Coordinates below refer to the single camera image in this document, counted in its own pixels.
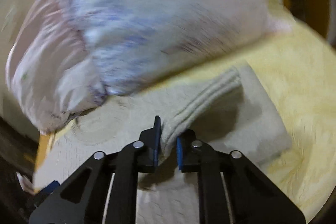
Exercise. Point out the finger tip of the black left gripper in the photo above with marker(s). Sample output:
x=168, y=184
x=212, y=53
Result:
x=50, y=187

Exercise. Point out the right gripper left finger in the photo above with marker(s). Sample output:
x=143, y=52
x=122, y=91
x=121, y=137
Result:
x=104, y=188

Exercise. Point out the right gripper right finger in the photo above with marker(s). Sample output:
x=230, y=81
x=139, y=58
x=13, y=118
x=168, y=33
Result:
x=231, y=189

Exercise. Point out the grey cable-knit sweater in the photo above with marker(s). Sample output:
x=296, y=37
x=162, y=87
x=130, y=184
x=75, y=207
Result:
x=230, y=112

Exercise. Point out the pink floral pillow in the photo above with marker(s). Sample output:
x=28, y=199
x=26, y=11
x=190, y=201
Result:
x=49, y=71

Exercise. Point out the yellow patterned bed sheet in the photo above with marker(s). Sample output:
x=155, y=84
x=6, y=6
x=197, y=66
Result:
x=297, y=70

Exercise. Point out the floral pillow with tree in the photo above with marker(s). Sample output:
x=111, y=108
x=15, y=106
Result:
x=133, y=43

